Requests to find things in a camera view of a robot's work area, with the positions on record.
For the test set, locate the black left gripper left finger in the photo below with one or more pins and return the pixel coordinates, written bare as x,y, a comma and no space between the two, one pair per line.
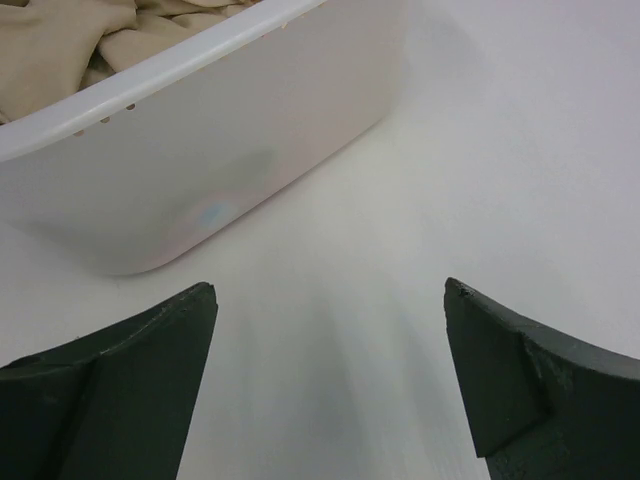
114,404

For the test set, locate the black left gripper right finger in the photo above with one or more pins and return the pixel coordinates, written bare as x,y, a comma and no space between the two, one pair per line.
541,404

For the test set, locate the beige t shirt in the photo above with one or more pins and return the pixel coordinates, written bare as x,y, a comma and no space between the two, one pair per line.
51,50

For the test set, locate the white plastic laundry basket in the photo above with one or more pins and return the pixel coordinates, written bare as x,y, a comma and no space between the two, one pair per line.
132,172

